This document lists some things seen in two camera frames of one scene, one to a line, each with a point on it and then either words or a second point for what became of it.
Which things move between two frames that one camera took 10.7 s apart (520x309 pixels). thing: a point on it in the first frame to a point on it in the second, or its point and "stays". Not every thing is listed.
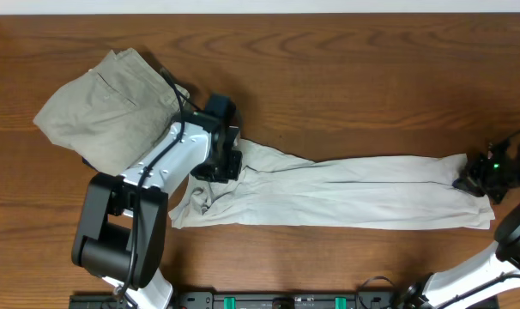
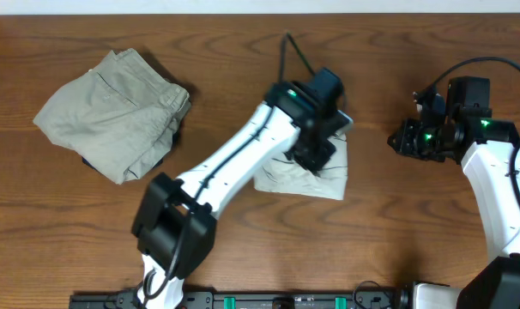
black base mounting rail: (269, 299) stays
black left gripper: (231, 172) to (311, 160)
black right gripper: (474, 182) to (403, 143)
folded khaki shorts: (113, 113) stays
